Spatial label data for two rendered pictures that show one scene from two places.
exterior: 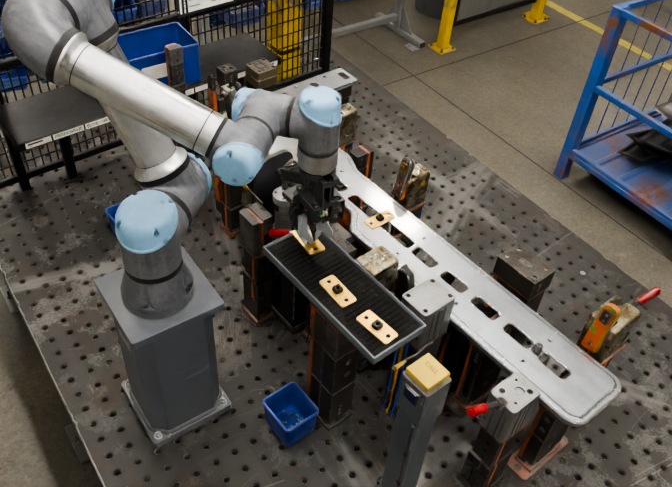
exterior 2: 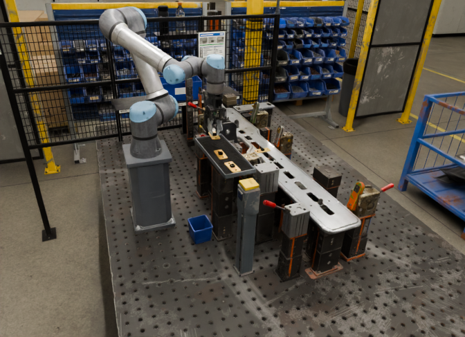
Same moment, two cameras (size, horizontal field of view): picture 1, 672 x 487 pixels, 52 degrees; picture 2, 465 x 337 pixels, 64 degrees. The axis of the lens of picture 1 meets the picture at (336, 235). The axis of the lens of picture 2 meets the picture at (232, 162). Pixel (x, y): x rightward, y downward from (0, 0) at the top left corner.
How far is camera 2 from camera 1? 0.70 m
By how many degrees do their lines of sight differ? 20
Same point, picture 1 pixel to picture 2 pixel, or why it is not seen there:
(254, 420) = (184, 232)
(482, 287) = (302, 178)
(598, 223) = (418, 214)
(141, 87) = (141, 42)
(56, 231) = not seen: hidden behind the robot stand
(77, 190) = not seen: hidden behind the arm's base
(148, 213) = (143, 106)
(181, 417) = (149, 221)
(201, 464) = (153, 243)
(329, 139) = (217, 75)
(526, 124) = (387, 165)
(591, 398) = (341, 223)
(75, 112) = not seen: hidden behind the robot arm
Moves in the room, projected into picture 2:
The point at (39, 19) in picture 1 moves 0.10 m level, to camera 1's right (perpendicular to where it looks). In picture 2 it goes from (110, 16) to (131, 18)
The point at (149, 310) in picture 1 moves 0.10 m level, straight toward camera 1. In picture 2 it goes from (138, 153) to (135, 164)
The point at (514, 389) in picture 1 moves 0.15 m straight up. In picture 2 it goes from (297, 207) to (301, 176)
